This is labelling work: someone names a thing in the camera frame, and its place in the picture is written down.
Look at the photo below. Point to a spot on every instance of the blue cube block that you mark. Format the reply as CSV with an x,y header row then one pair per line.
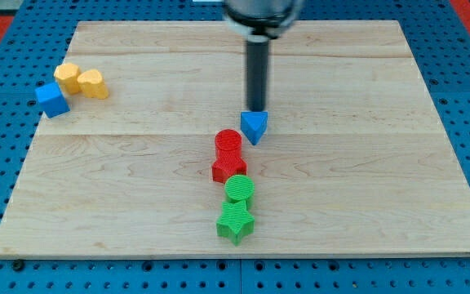
x,y
52,100

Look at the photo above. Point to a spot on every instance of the red cylinder block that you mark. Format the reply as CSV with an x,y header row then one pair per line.
x,y
228,143

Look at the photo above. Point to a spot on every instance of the green cylinder block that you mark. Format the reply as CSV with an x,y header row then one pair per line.
x,y
240,188

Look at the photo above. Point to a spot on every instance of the green star block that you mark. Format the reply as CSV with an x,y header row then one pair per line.
x,y
235,222

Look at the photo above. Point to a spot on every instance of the yellow hexagon block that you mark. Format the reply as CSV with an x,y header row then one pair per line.
x,y
66,76

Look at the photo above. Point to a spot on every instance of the red star block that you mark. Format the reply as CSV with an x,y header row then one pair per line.
x,y
225,167

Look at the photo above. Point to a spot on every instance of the yellow heart block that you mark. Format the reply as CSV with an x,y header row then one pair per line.
x,y
92,84

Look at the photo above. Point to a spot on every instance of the blue triangle block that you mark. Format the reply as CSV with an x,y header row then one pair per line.
x,y
254,125

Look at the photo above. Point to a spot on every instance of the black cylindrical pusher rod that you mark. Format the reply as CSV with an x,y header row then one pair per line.
x,y
257,57

